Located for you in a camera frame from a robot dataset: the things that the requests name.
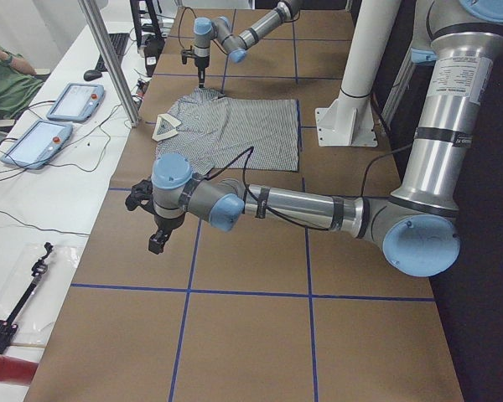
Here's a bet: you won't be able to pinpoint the black device with label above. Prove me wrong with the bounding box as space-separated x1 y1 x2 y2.
138 35 165 77

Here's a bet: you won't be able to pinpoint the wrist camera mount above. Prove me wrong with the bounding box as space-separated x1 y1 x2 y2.
125 179 154 214
180 48 195 65

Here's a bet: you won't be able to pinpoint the upper teach pendant tablet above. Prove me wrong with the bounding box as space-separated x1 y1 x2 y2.
46 83 105 123

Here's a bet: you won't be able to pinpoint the aluminium frame post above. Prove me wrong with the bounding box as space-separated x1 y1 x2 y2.
78 0 140 128

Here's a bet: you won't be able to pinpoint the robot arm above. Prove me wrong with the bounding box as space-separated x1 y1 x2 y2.
148 1 503 277
181 0 303 89

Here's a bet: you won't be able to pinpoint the black table cable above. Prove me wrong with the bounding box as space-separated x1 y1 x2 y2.
0 98 146 238

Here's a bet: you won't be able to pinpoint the person in green shirt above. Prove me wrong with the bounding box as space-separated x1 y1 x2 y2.
0 46 44 120

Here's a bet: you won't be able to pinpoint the black clamp tool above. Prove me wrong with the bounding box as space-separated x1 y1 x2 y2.
0 242 54 354

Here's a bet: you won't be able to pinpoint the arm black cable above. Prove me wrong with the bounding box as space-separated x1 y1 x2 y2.
176 5 202 47
200 146 332 230

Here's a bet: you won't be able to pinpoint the white pedestal column base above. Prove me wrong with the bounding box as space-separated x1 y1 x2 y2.
315 0 402 147

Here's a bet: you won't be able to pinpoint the teach pendant tablet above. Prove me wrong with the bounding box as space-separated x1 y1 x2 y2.
0 119 73 169
46 83 105 123

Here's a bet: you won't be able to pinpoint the black computer mouse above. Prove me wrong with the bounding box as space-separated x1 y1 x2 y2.
83 70 102 82

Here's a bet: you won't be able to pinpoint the black stool legs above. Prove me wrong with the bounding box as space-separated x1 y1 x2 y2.
129 0 163 47

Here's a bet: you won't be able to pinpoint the red cylinder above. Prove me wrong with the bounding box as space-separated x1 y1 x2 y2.
0 354 39 386

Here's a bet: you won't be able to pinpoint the lower teach pendant tablet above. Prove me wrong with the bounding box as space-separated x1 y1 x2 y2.
0 119 73 169

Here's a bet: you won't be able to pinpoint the striped polo shirt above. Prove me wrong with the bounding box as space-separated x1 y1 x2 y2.
155 88 298 175

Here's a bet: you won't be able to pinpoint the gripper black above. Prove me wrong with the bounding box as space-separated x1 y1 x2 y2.
194 56 210 88
148 214 185 254

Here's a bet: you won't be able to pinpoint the black keyboard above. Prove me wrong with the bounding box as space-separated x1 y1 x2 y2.
94 33 129 72

